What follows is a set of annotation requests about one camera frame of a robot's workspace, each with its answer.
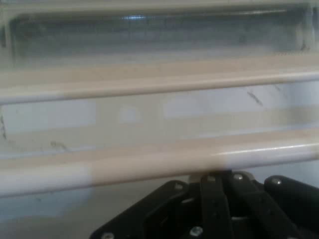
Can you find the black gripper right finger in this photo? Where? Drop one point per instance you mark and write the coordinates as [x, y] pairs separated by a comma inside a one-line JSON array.
[[274, 199]]

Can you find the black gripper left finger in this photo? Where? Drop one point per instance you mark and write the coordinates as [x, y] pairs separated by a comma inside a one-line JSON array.
[[211, 199]]

